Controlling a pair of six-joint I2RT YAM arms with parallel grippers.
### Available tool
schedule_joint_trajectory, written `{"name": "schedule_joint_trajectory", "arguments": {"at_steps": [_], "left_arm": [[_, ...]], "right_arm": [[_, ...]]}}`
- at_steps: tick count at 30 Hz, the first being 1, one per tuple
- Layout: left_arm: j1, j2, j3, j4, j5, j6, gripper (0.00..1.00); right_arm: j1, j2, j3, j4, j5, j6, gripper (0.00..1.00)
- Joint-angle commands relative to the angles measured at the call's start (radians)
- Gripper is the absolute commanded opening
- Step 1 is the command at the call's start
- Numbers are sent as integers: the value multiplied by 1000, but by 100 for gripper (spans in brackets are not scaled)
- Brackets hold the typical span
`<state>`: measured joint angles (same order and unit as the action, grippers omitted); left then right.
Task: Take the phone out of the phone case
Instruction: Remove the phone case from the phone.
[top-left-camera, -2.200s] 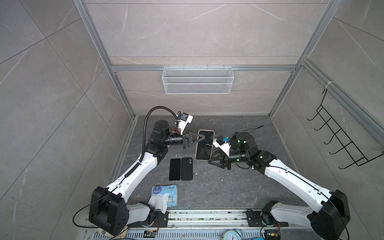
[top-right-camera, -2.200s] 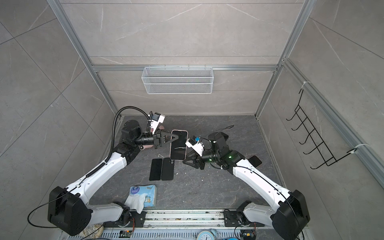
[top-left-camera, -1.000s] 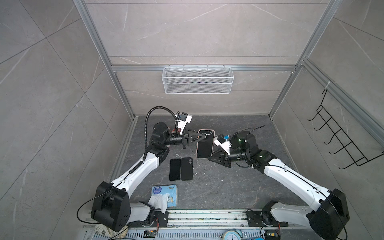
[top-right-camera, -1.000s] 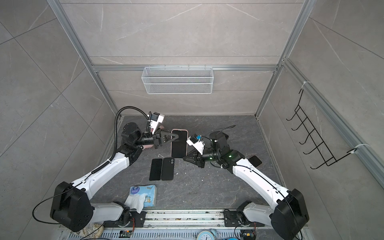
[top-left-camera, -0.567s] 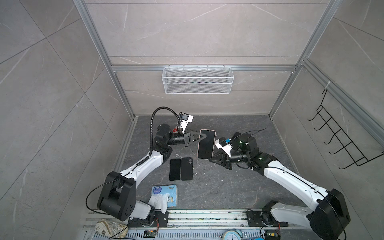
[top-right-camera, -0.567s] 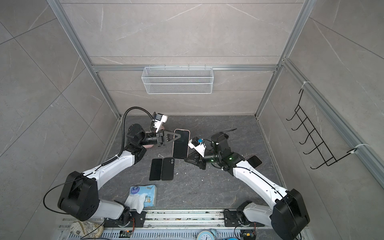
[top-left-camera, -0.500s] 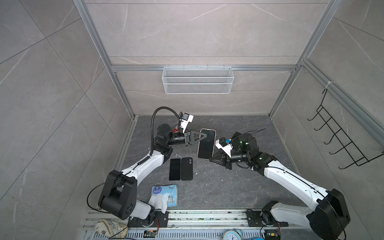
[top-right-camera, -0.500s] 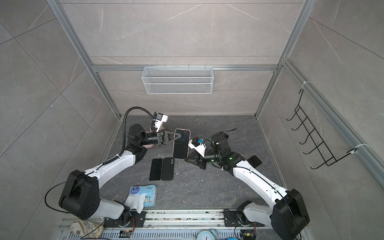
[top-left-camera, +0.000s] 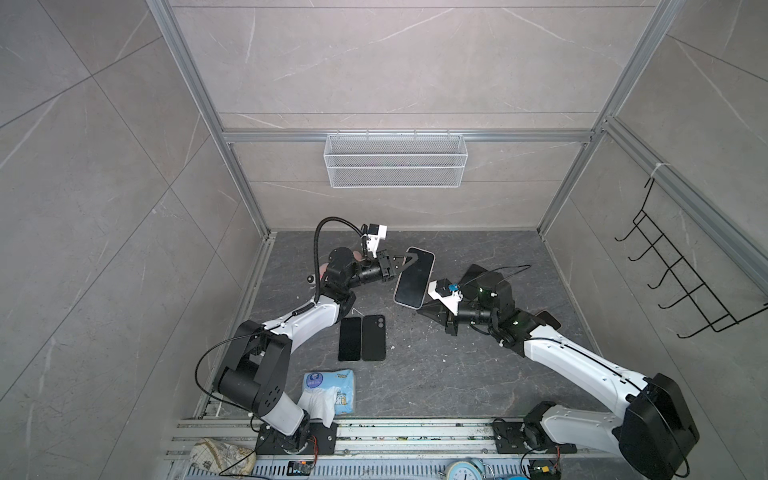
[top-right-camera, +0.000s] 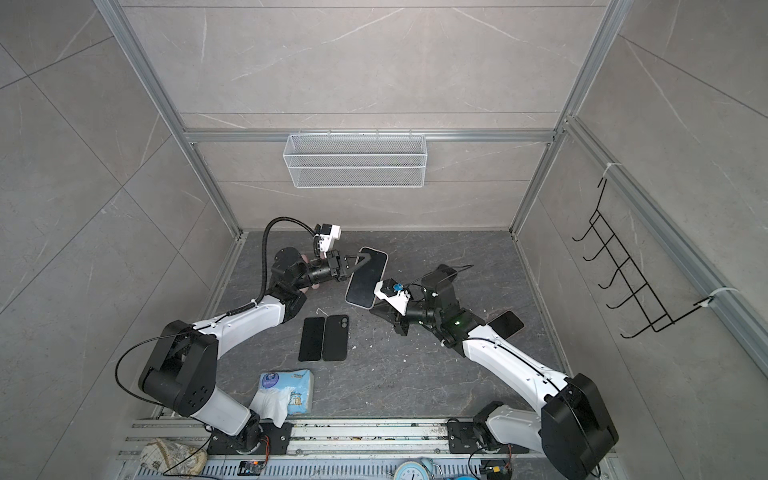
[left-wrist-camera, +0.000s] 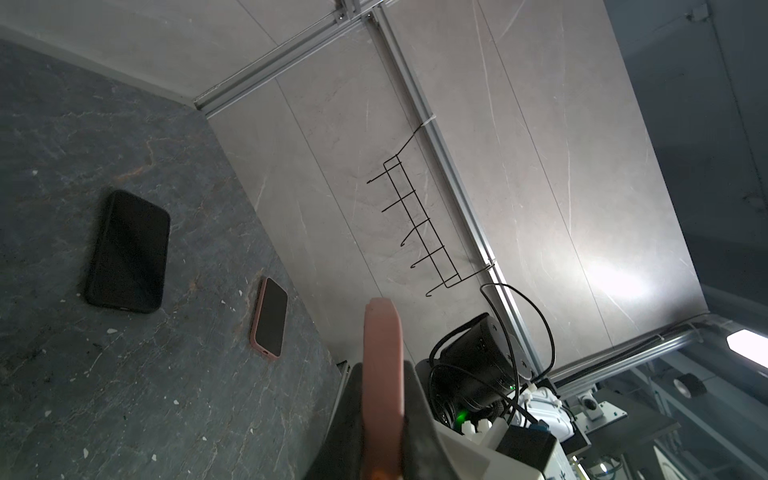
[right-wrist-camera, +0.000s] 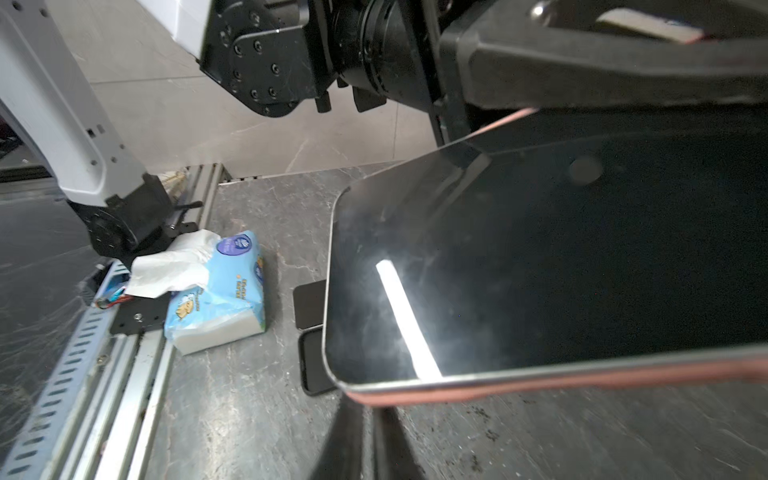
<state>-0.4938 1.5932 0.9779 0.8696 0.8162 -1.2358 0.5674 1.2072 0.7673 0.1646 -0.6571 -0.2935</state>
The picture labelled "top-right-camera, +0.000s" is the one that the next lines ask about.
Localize blue tissue pack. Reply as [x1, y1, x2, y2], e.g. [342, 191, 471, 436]
[249, 370, 314, 428]

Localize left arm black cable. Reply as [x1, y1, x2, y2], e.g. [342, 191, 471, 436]
[257, 215, 317, 301]

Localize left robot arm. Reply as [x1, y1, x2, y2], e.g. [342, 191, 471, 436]
[138, 247, 371, 437]

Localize aluminium mounting rail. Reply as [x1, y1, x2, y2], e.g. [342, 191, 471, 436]
[113, 418, 619, 463]

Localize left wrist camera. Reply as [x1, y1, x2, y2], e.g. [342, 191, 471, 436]
[313, 223, 341, 258]

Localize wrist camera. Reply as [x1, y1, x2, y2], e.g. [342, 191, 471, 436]
[374, 279, 411, 315]
[313, 223, 341, 258]

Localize black phone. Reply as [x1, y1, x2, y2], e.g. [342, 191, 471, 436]
[298, 317, 326, 362]

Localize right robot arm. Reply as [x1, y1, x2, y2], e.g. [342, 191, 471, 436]
[370, 264, 619, 479]

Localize black wire hook rack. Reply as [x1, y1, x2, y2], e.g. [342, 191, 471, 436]
[571, 178, 724, 340]

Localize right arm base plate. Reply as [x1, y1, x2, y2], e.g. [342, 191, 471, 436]
[445, 418, 530, 454]

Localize phone near right arm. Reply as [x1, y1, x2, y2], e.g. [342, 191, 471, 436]
[488, 311, 524, 339]

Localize blue round clock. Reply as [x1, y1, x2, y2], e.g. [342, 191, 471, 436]
[392, 458, 434, 480]

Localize white wire basket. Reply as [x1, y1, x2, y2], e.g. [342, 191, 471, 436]
[283, 133, 428, 189]

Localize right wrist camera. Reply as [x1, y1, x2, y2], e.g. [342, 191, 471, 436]
[374, 279, 411, 315]

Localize black phone case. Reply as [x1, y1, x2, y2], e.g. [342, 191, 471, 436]
[322, 315, 349, 361]

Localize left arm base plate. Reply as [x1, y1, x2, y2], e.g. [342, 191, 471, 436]
[207, 421, 293, 455]

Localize crumpled patterned cloth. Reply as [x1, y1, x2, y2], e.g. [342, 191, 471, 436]
[139, 438, 208, 477]

